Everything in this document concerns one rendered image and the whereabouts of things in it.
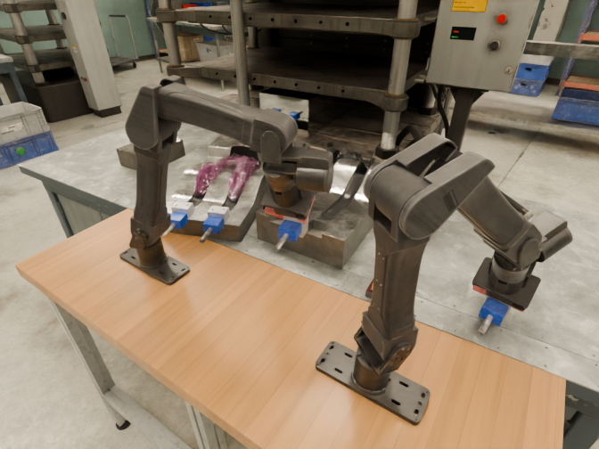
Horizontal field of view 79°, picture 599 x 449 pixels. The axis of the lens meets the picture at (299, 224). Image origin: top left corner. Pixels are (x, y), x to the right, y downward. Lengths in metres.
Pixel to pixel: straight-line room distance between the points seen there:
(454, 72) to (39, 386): 2.07
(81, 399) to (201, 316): 1.08
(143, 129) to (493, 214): 0.60
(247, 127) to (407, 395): 0.54
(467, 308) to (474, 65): 0.94
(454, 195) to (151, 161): 0.57
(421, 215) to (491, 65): 1.16
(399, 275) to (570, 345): 0.50
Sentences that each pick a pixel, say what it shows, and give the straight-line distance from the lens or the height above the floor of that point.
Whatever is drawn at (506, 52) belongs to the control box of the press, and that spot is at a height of 1.20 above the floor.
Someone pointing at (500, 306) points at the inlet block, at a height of 0.84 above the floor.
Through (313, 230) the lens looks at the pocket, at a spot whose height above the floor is 0.86.
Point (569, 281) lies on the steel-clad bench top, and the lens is 1.10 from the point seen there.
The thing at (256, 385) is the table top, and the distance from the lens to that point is 0.72.
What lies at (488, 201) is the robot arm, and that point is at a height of 1.16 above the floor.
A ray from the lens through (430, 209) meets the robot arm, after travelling 0.44.
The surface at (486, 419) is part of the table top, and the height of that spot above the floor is 0.80.
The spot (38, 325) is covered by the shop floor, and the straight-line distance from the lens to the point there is 2.25.
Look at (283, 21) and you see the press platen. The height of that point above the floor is 1.26.
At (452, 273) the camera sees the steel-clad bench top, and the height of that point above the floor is 0.80.
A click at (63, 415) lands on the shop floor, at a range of 1.84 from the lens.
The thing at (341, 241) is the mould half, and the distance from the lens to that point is 0.88.
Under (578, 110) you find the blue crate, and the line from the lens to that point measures 4.51.
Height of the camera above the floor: 1.40
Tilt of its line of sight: 34 degrees down
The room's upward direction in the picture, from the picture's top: straight up
